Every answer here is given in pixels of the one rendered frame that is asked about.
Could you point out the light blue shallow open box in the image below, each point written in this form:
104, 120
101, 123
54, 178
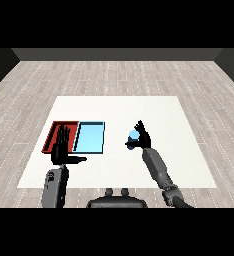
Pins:
89, 137

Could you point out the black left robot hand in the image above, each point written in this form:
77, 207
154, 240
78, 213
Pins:
59, 154

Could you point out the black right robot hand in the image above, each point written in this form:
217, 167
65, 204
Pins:
143, 138

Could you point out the dark grey robot body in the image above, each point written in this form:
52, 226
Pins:
117, 201

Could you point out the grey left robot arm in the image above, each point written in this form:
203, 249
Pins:
55, 187

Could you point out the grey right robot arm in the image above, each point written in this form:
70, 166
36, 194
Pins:
161, 173

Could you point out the red shallow open box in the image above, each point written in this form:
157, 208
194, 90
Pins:
54, 137

